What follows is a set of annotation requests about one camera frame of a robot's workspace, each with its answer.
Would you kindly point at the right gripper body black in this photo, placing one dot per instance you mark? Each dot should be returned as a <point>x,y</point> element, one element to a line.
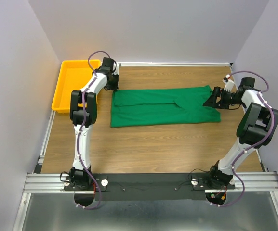
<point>228,98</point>

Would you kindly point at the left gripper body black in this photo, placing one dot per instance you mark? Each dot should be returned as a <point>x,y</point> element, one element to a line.
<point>112,85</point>

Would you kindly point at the yellow plastic tray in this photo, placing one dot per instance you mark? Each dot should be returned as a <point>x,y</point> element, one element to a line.
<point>73,75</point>

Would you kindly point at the green t shirt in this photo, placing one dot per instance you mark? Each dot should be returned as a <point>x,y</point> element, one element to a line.
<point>131,108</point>

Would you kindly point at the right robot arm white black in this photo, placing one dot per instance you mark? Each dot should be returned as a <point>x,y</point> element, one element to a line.
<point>256,128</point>

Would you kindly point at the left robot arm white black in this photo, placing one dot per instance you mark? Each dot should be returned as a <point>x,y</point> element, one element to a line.
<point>83,114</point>

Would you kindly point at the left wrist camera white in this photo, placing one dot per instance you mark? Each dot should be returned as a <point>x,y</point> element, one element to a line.
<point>117,67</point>

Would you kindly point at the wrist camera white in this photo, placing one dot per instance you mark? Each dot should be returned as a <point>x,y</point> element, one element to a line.
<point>117,67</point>
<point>229,83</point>

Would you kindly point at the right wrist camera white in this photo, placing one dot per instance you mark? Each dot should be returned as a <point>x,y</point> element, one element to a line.
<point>229,83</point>

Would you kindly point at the aluminium front rail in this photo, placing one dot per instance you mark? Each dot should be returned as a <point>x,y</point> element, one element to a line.
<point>253,182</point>

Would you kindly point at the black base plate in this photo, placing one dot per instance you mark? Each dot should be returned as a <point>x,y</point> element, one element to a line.
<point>148,187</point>

